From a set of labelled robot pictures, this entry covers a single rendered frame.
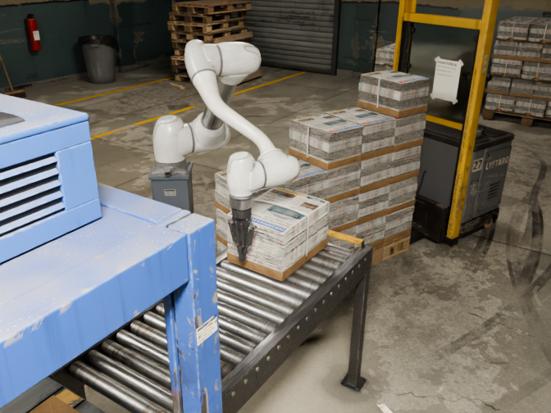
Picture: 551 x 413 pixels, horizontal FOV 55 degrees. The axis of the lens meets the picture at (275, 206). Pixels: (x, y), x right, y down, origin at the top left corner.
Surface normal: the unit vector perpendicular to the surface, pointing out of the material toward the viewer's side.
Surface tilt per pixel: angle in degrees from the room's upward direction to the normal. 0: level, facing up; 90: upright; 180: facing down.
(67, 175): 90
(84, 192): 90
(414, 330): 0
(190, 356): 90
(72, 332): 90
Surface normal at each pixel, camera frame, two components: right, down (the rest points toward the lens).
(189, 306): -0.54, 0.35
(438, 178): -0.81, 0.24
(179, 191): 0.04, 0.42
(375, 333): 0.01, -0.91
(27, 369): 0.84, 0.24
